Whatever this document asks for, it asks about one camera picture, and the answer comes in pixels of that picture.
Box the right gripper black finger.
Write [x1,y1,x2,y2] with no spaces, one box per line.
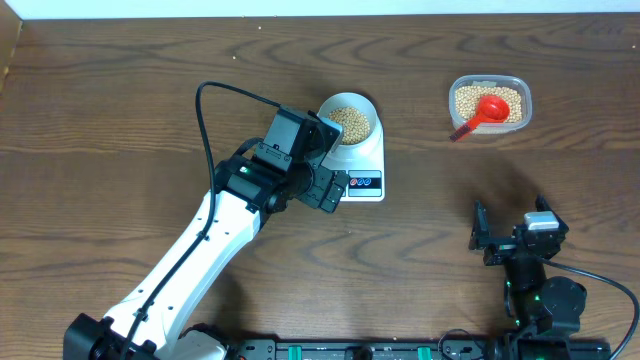
[469,201,490,250]
[535,195,569,232]

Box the red measuring scoop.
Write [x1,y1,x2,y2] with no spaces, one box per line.
[449,95,510,142]

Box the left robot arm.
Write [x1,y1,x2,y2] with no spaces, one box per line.
[63,154,349,359]

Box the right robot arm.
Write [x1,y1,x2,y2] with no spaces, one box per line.
[469,195,586,337]

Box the white digital kitchen scale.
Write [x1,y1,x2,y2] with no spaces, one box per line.
[323,117,385,202]

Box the white bowl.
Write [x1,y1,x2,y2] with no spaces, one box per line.
[318,92,378,146]

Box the clear plastic soybean container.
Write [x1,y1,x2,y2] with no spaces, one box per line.
[449,74,533,135]

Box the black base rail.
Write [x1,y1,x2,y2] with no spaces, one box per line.
[179,324,614,360]

